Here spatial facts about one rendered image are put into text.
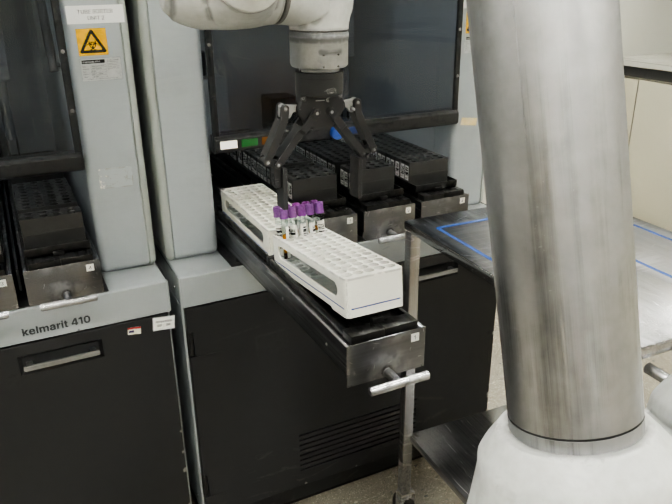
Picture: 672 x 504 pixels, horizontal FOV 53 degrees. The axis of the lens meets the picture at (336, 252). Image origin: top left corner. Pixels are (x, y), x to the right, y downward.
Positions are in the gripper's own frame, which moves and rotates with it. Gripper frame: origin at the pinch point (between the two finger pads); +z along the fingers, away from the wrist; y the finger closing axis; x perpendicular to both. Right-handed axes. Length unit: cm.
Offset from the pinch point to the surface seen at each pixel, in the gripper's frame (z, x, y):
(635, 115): 32, 132, 230
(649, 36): -2, 149, 250
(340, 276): 7.2, -16.4, -4.4
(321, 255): 8.4, -5.6, -2.4
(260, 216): 10.3, 21.4, -2.9
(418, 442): 68, 10, 30
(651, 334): 14, -41, 33
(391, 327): 14.6, -21.5, 1.6
